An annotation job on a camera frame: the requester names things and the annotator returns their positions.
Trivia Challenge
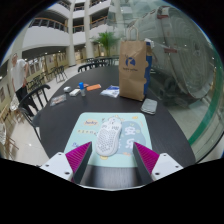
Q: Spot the orange flat card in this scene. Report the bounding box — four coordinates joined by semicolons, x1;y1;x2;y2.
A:
85;83;102;92

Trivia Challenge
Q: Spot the group of black chairs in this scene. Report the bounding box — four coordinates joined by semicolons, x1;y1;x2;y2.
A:
28;65;69;91

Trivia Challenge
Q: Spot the white perforated computer mouse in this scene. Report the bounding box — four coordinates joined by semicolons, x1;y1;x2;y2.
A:
95;117;123;157

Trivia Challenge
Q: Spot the clear plastic snack packet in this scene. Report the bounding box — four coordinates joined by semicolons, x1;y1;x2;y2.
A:
49;93;68;108

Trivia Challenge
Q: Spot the potted palm plant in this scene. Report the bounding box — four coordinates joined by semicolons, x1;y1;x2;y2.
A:
91;31;120;58

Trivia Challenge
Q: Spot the person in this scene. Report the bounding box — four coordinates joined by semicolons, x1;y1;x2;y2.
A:
10;53;39;116

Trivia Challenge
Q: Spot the flat white box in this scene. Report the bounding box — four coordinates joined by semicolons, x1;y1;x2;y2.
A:
68;88;82;97

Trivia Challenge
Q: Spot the black wooden spindle chair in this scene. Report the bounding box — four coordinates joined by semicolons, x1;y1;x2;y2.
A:
17;83;52;141

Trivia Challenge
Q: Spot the grey smartphone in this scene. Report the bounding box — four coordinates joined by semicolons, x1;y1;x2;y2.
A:
140;97;158;116

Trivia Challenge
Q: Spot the row of black chairs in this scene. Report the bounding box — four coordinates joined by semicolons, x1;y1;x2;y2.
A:
77;56;120;73

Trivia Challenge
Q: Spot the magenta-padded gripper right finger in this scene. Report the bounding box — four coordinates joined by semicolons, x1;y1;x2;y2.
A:
133;141;184;185

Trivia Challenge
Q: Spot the light green printed mouse pad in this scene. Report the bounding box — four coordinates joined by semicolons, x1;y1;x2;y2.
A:
63;112;153;169

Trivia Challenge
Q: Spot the brown paper bag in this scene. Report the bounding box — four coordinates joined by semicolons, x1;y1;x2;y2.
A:
118;26;153;102

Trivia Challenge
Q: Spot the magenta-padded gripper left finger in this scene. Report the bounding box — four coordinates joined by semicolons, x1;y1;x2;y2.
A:
39;141;93;185

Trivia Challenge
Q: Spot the white and blue packet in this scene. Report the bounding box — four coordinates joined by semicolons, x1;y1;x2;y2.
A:
99;85;120;99

